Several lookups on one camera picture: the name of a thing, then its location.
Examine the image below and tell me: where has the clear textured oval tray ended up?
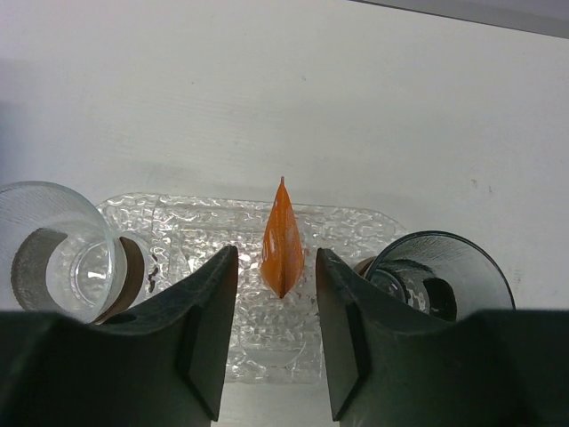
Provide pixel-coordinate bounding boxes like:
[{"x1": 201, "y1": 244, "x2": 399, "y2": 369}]
[{"x1": 99, "y1": 193, "x2": 406, "y2": 315}]

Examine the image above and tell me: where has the clear brown-banded cup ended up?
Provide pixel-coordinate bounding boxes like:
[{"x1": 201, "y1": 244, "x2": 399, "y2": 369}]
[{"x1": 354, "y1": 230, "x2": 515, "y2": 322}]

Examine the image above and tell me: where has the clear blue-tinted cup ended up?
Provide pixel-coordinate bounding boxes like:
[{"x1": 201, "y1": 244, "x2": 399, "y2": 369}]
[{"x1": 1, "y1": 181, "x2": 149, "y2": 323}]

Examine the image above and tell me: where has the orange toothpaste tube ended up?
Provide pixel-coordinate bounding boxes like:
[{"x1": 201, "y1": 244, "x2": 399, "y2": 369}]
[{"x1": 260, "y1": 176, "x2": 305, "y2": 299}]

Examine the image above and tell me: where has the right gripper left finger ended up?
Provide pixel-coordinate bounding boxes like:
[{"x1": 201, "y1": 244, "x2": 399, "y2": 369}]
[{"x1": 1, "y1": 246, "x2": 238, "y2": 426}]

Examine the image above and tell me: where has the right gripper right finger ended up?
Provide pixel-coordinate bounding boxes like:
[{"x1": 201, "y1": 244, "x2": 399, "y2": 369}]
[{"x1": 316, "y1": 249, "x2": 568, "y2": 426}]

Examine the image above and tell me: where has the clear acrylic toothbrush holder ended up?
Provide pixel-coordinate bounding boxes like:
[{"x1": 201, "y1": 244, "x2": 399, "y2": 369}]
[{"x1": 152, "y1": 199, "x2": 399, "y2": 383}]

